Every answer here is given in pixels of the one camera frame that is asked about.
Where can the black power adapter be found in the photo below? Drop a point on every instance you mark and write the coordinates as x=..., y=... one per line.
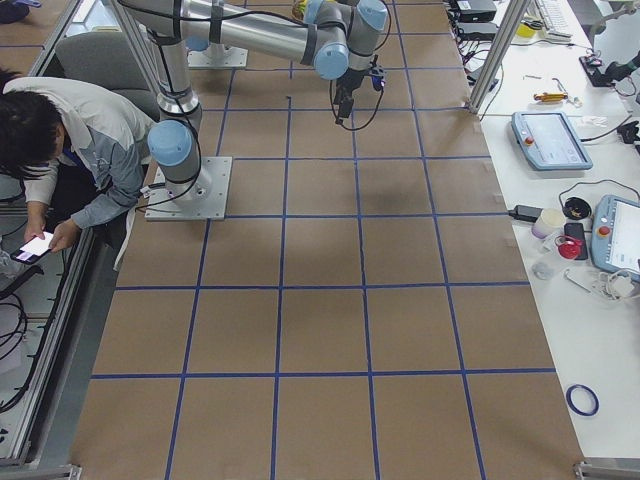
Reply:
x=525, y=213

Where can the teach pendant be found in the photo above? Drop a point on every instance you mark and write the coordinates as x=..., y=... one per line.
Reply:
x=615, y=236
x=549, y=141

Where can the teach pendant far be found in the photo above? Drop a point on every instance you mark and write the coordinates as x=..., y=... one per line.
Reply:
x=549, y=141

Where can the seated person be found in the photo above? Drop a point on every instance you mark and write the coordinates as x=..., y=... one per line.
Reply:
x=80, y=151

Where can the red round object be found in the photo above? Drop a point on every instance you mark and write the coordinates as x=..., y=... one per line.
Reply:
x=571, y=248

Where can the aluminium frame post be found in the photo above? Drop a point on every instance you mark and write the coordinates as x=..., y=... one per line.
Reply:
x=511, y=18

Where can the gold wrapped object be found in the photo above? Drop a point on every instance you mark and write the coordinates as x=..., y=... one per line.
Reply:
x=550, y=97

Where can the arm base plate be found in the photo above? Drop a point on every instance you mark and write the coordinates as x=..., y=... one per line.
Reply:
x=205, y=199
x=218, y=57

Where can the teach pendant near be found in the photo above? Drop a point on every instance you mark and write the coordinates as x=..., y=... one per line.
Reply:
x=615, y=236

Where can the blue tape roll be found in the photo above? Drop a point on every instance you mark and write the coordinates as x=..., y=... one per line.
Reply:
x=582, y=400

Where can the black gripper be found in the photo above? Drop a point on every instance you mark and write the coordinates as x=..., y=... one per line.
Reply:
x=351, y=82

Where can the smartphone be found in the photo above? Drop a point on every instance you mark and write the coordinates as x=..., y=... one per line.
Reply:
x=34, y=250

